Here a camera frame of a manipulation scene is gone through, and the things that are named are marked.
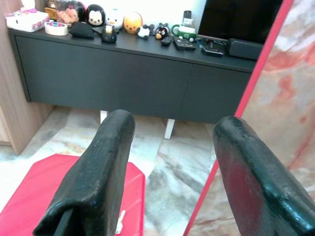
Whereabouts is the white duck plush toy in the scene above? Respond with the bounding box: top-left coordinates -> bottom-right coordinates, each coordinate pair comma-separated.
106,8 -> 124,30

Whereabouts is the large black remote control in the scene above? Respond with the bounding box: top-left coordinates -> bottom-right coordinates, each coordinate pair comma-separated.
173,36 -> 196,52

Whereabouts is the black mouse plush toy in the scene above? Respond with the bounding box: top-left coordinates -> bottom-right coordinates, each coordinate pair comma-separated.
85,4 -> 107,28

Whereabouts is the white floral tissue box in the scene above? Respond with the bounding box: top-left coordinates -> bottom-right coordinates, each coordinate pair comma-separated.
5,0 -> 50,33

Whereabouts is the black folded cloth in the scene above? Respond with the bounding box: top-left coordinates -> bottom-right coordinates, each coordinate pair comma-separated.
69,22 -> 95,40

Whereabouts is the black speaker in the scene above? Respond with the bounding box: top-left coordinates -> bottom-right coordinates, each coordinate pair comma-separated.
225,37 -> 264,61

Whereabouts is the black tape dispenser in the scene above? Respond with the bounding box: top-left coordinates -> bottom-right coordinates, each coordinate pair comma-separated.
101,24 -> 117,44

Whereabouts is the black bird plush toy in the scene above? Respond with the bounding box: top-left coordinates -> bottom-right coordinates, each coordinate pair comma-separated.
155,22 -> 171,40

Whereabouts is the pink plush toy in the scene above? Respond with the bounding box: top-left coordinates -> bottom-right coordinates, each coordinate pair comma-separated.
57,8 -> 80,24

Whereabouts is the small panda figure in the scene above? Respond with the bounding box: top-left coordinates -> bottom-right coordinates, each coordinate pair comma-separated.
136,24 -> 151,40

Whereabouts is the yellow bear plush toy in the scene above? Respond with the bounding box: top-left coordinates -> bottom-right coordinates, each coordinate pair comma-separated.
123,11 -> 144,34

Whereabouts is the black low sideboard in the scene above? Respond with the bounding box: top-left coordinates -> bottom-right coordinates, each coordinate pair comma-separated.
8,28 -> 258,140

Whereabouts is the green mug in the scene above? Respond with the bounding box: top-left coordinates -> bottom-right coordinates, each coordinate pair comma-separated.
171,24 -> 197,43

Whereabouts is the white tape roll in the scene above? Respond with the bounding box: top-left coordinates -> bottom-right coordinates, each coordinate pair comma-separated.
44,21 -> 69,36

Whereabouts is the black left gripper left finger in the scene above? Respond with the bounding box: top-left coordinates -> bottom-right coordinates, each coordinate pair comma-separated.
32,109 -> 136,236

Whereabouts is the flat black box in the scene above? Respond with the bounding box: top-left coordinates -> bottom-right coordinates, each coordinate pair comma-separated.
201,46 -> 224,58

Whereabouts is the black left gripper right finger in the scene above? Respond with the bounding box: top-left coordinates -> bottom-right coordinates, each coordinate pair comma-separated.
213,116 -> 315,236

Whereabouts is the black television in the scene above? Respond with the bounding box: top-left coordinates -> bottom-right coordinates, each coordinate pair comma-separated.
197,0 -> 284,45

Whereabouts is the light wood wall unit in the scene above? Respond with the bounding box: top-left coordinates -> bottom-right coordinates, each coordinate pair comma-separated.
0,0 -> 55,156

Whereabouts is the red plastic stool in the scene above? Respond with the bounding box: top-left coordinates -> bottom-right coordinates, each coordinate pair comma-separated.
0,153 -> 146,236

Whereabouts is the black plush with red bow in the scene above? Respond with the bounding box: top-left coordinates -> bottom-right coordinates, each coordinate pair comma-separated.
64,0 -> 87,23

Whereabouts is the black cordless phone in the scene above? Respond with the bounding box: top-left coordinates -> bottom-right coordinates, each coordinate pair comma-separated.
183,10 -> 193,28

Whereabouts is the small brown basket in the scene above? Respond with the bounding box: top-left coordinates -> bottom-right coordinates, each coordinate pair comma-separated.
44,6 -> 59,21

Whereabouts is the red framed glossy panel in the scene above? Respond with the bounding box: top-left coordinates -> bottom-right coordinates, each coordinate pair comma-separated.
183,0 -> 315,236

